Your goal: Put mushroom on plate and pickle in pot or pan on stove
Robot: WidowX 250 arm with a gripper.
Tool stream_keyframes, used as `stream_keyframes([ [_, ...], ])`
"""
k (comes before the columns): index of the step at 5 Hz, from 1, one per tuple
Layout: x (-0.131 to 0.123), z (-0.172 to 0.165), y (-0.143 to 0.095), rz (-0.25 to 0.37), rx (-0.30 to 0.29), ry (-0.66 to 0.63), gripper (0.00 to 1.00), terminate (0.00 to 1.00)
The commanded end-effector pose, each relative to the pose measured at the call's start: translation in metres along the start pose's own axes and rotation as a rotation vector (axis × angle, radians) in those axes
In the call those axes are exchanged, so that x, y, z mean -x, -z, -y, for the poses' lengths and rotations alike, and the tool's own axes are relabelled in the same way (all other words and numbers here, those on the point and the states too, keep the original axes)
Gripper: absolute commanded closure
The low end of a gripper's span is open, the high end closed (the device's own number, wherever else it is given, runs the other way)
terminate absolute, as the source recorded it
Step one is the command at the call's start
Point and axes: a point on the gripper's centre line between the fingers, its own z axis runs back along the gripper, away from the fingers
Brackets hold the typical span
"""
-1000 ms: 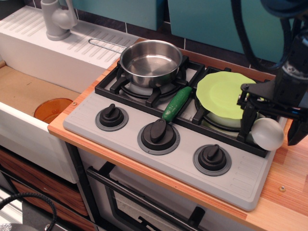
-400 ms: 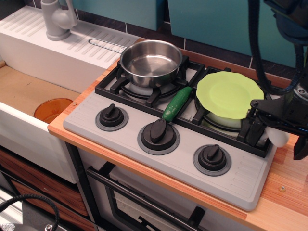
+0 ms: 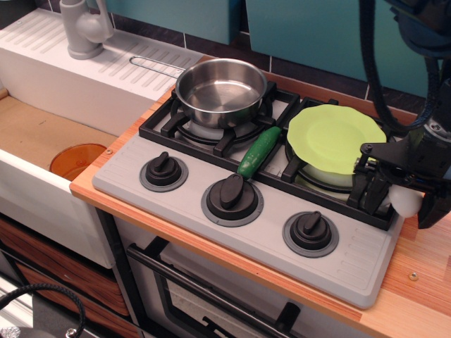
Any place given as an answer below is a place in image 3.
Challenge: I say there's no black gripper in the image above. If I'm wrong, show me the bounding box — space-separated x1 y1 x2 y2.
347 126 450 215

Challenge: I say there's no white toy mushroom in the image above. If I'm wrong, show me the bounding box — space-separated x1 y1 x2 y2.
383 185 424 218

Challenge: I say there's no green toy pickle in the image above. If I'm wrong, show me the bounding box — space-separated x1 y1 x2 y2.
237 126 282 180

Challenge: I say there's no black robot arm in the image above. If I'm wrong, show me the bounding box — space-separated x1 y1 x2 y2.
347 1 450 229

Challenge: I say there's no light green plate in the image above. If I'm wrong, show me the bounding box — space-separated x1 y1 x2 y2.
287 104 387 175

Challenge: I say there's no grey toy stove top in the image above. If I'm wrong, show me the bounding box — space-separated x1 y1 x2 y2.
92 132 403 308

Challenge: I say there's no black right stove knob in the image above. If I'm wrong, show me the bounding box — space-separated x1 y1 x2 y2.
283 211 339 258

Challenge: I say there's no black stove knob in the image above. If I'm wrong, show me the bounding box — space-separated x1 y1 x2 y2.
283 211 339 258
201 173 264 227
140 151 189 193

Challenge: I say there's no black middle stove knob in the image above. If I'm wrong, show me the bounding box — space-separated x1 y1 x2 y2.
201 173 264 227

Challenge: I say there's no stainless steel pot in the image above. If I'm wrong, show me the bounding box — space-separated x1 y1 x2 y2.
129 56 268 130

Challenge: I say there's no black left stove knob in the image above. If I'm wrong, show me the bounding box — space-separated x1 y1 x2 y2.
140 151 189 193

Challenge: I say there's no black right burner grate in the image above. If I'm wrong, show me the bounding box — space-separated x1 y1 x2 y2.
254 98 397 230

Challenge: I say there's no black burner grate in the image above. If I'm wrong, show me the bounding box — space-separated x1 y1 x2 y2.
254 98 397 230
139 81 301 170

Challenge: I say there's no black left burner grate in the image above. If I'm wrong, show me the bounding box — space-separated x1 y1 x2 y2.
139 81 301 170

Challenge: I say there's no wooden drawer front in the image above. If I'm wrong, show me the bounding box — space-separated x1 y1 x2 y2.
1 215 139 338

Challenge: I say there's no orange plastic cup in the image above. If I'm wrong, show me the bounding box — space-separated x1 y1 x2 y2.
49 143 106 181

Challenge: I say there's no white toy sink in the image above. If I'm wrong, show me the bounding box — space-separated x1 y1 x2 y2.
1 9 201 268

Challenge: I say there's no grey toy faucet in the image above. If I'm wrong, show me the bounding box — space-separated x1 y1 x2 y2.
59 0 114 60

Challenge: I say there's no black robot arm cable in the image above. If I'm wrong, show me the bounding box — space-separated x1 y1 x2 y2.
358 0 441 134

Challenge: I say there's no oven door with black handle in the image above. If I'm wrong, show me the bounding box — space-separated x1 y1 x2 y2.
125 237 364 337

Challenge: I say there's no black braided cable foreground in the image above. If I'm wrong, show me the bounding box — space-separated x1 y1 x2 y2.
0 283 87 338

